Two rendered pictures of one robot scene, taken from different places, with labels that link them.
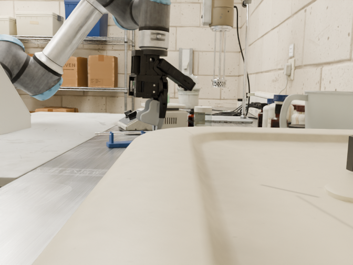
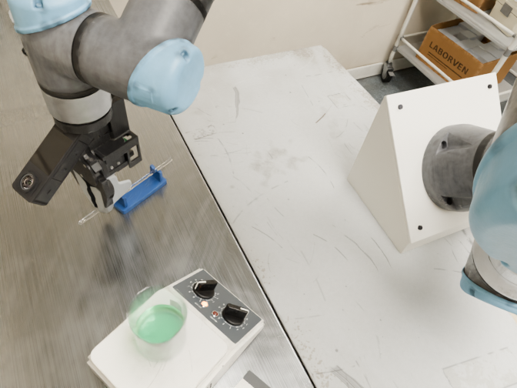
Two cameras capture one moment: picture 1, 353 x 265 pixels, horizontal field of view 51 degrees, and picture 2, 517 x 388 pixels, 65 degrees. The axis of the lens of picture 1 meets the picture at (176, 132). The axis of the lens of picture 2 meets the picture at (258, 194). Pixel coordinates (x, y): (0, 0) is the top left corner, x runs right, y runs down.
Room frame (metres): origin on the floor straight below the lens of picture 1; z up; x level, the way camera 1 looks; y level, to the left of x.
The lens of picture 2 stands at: (1.37, 0.02, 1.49)
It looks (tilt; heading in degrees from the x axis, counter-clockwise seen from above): 51 degrees down; 141
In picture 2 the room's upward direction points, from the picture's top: 11 degrees clockwise
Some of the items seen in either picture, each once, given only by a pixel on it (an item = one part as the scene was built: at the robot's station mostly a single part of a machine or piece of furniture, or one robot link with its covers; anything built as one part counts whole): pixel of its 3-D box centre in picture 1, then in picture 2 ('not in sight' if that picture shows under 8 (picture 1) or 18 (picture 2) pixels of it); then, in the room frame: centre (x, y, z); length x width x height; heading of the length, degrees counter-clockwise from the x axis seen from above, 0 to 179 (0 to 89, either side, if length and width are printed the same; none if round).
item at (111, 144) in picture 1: (127, 139); (139, 187); (0.91, 0.12, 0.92); 0.10 x 0.03 x 0.04; 111
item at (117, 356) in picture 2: (163, 105); (161, 351); (1.21, 0.05, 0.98); 0.12 x 0.12 x 0.01; 21
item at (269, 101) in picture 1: (272, 116); not in sight; (1.18, -0.31, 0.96); 0.06 x 0.06 x 0.11
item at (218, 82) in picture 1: (219, 57); not in sight; (1.60, -0.18, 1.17); 0.07 x 0.07 x 0.25
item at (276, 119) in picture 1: (279, 124); not in sight; (0.97, -0.27, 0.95); 0.04 x 0.04 x 0.11
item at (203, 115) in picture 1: (203, 119); not in sight; (1.23, -0.09, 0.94); 0.06 x 0.06 x 0.08
